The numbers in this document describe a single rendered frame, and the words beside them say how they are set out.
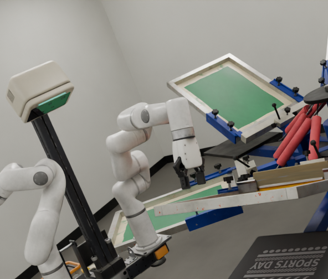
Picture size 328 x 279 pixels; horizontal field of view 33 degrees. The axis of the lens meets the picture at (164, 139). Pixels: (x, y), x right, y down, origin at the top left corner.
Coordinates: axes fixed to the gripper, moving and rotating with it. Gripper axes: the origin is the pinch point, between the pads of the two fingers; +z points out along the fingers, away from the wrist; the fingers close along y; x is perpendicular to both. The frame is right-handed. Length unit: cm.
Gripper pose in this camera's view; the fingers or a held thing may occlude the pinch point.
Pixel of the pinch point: (193, 184)
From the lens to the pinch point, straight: 184.3
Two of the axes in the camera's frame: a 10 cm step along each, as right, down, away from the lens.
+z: 2.1, 9.8, -0.3
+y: -6.0, 1.0, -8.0
